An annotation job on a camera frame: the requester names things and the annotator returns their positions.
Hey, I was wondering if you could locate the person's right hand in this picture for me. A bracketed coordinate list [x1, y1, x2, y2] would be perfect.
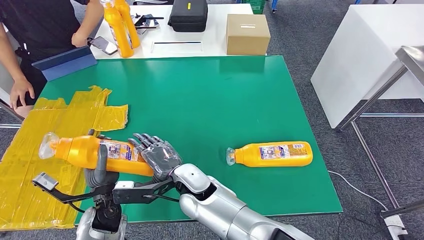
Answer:
[9, 75, 36, 110]

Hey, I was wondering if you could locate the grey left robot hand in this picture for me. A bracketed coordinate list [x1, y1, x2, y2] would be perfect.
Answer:
[84, 129, 120, 190]

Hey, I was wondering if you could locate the person's left hand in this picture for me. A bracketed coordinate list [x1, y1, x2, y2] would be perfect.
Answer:
[71, 31, 90, 48]

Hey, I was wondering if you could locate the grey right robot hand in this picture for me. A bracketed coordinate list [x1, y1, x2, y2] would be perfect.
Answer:
[127, 133, 184, 182]

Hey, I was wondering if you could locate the orange detergent bottle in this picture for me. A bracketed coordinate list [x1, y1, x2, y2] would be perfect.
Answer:
[38, 132, 155, 177]
[114, 0, 141, 50]
[100, 0, 134, 59]
[226, 141, 314, 169]

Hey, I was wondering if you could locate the black smartphone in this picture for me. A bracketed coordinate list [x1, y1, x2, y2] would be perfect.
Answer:
[87, 37, 118, 56]

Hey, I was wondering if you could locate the blue tablet cover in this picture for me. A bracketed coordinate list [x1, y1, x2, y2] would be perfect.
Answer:
[31, 45, 98, 83]

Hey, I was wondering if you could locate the person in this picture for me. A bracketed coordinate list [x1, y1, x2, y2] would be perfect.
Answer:
[0, 0, 105, 119]

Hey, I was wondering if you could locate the yellow tape sheet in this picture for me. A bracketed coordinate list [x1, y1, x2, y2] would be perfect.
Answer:
[0, 85, 129, 232]

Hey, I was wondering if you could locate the black carrying case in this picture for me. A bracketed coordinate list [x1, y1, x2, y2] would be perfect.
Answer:
[167, 0, 209, 33]

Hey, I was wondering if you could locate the white table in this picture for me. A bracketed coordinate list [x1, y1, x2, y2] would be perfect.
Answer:
[89, 3, 268, 61]

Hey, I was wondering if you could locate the brown cardboard box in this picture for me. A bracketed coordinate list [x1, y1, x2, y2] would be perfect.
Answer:
[225, 13, 272, 56]

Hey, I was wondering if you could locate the green plastic crate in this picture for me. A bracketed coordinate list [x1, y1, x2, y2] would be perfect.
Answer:
[241, 0, 268, 15]

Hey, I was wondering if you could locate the white panel desk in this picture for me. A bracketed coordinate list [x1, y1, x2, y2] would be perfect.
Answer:
[310, 3, 424, 129]

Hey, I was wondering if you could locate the white power strip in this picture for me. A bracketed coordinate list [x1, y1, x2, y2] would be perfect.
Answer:
[384, 214, 408, 237]

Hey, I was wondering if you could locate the stainless steel table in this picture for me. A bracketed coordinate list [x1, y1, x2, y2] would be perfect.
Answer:
[336, 45, 424, 220]

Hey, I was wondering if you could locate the black left camera bracket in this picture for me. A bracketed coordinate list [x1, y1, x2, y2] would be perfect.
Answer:
[39, 183, 115, 205]

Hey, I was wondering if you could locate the black camera bracket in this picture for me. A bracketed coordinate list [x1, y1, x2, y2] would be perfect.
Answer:
[39, 183, 115, 205]
[112, 178, 176, 205]

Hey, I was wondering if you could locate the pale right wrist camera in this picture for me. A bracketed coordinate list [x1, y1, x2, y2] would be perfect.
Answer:
[114, 180, 135, 190]

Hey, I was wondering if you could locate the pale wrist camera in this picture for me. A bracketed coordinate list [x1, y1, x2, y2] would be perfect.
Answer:
[32, 172, 60, 192]
[114, 180, 135, 190]

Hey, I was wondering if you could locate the black right camera bracket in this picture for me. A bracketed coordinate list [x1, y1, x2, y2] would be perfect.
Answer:
[112, 178, 176, 205]

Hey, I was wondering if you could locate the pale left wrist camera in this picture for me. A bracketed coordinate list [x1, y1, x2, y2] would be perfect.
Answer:
[32, 172, 60, 192]

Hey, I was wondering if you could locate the white floor cable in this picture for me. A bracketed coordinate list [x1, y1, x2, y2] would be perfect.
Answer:
[327, 170, 388, 211]

